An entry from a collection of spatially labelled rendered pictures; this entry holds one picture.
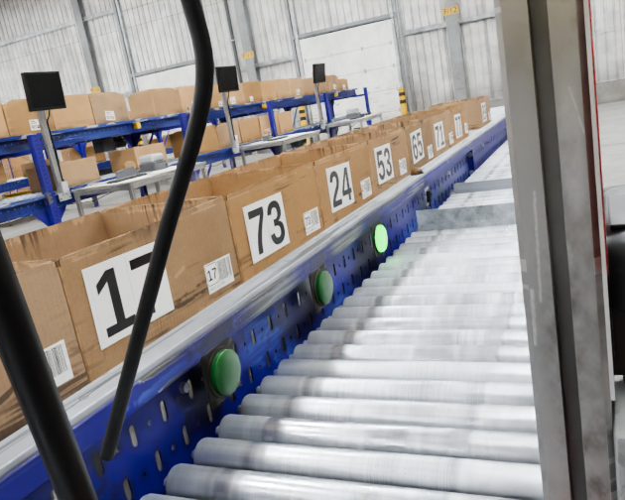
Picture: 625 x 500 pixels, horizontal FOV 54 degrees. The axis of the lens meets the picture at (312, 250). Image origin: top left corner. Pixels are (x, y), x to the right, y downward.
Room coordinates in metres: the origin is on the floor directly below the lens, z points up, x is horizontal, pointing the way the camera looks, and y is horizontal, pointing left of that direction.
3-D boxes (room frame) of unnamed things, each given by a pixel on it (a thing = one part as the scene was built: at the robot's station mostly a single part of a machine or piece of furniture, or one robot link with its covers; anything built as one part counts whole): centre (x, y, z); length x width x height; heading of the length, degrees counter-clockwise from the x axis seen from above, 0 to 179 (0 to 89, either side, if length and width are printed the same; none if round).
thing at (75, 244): (0.98, 0.35, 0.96); 0.39 x 0.29 x 0.17; 154
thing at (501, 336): (1.04, -0.19, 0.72); 0.52 x 0.05 x 0.05; 64
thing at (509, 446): (0.75, -0.04, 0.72); 0.52 x 0.05 x 0.05; 64
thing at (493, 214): (1.77, -0.54, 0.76); 0.46 x 0.01 x 0.09; 64
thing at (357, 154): (1.69, 0.01, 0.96); 0.39 x 0.29 x 0.17; 154
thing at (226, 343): (0.88, 0.17, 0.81); 0.09 x 0.01 x 0.09; 154
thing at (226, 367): (0.88, 0.16, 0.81); 0.07 x 0.01 x 0.07; 154
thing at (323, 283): (1.23, -0.01, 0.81); 0.07 x 0.01 x 0.07; 154
